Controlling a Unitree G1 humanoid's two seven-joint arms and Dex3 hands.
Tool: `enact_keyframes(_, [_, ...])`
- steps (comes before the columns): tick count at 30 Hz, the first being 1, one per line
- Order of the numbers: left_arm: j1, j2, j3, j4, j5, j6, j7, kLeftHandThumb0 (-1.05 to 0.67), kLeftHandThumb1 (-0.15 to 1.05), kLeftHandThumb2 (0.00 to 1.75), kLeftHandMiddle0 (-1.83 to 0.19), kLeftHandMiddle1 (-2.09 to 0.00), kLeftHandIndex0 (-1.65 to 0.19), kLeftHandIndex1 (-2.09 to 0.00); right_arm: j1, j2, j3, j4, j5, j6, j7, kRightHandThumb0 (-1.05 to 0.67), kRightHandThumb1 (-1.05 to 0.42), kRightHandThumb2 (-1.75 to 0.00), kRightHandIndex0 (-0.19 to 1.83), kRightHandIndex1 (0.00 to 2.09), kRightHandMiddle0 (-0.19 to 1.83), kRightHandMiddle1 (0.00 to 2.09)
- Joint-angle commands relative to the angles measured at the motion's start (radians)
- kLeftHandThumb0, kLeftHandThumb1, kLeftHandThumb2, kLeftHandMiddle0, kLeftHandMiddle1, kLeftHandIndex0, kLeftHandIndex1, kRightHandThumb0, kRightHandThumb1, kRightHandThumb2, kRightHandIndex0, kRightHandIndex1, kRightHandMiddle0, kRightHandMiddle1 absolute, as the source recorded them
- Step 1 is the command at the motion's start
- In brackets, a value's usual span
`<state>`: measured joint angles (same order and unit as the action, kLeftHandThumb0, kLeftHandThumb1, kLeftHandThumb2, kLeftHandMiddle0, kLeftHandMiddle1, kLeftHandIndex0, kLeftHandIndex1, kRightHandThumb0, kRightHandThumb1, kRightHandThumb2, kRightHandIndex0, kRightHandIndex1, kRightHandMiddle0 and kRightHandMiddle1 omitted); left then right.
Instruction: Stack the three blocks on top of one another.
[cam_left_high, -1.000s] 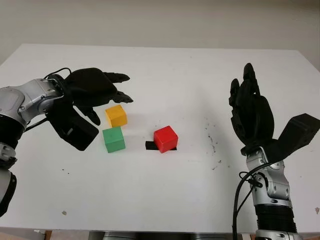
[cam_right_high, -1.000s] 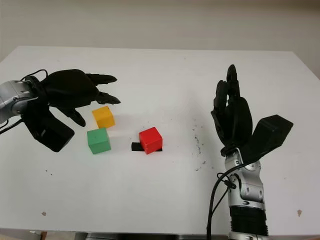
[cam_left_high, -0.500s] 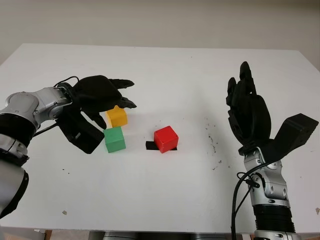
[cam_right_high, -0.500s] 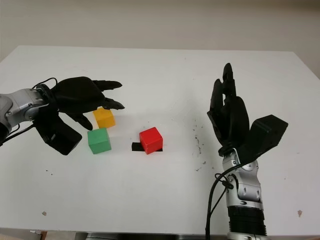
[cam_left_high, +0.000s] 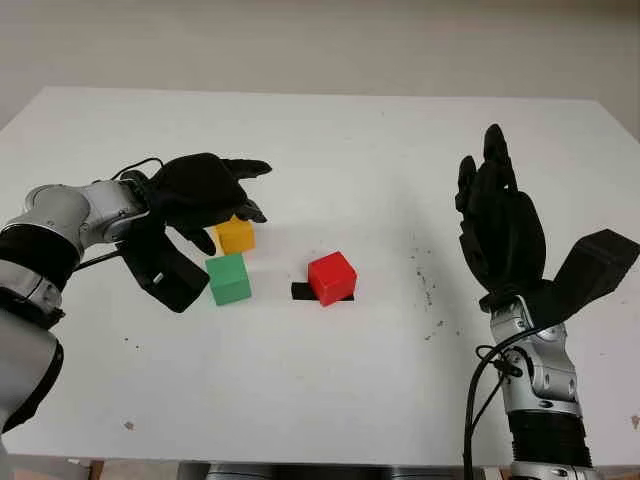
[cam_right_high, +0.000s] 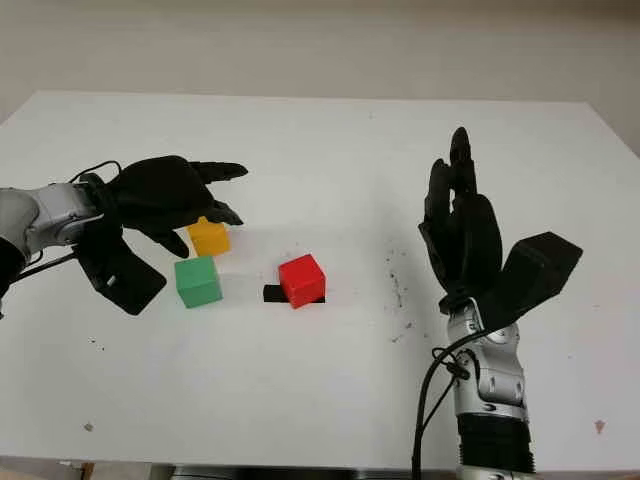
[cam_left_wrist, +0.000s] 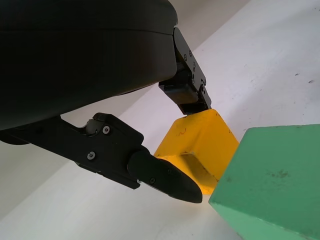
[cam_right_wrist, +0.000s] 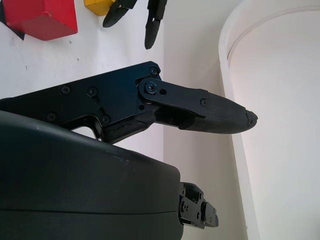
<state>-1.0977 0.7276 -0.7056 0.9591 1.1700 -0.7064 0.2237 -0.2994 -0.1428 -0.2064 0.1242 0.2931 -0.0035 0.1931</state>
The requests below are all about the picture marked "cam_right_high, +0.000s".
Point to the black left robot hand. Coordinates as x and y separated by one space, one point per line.
155 195

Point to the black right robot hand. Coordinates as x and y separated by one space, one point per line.
475 240

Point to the grey robot torso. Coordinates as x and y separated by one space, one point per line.
300 474

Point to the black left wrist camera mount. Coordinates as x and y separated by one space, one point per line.
125 280

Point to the green wooden block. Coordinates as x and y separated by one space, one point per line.
197 285

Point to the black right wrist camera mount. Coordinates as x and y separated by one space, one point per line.
540 270

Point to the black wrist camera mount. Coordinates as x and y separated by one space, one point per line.
540 270
125 280

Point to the red wooden block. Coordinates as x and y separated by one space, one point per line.
302 282

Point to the yellow wooden block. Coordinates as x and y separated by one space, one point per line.
212 240

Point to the black tape strip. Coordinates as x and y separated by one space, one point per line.
271 295

